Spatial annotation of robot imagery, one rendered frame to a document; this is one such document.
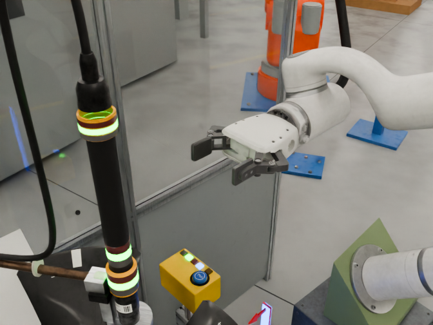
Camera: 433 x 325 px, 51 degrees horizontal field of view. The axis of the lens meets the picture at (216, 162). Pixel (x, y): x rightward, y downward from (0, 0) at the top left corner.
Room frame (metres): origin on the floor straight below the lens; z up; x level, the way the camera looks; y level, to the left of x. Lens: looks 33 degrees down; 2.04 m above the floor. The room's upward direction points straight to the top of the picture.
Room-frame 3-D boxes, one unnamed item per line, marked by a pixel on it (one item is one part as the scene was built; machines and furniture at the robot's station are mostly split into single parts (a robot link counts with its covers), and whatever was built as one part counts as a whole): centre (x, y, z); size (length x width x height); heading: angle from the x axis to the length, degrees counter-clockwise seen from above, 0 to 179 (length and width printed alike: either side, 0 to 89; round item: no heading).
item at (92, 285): (0.45, 0.14, 1.49); 0.09 x 0.07 x 0.10; 79
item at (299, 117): (0.70, -0.12, 1.65); 0.09 x 0.03 x 0.08; 44
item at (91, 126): (0.45, 0.13, 1.80); 0.04 x 0.04 x 0.01
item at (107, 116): (0.45, 0.13, 1.80); 0.04 x 0.04 x 0.03
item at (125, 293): (0.45, 0.13, 1.54); 0.04 x 0.04 x 0.01
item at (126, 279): (0.45, 0.13, 1.56); 0.04 x 0.04 x 0.01
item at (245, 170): (0.56, -0.06, 1.65); 0.07 x 0.03 x 0.03; 134
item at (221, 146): (0.65, -0.02, 1.65); 0.05 x 0.05 x 0.03; 47
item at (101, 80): (0.45, 0.13, 1.65); 0.04 x 0.04 x 0.46
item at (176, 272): (0.91, 0.08, 1.02); 0.16 x 0.10 x 0.11; 44
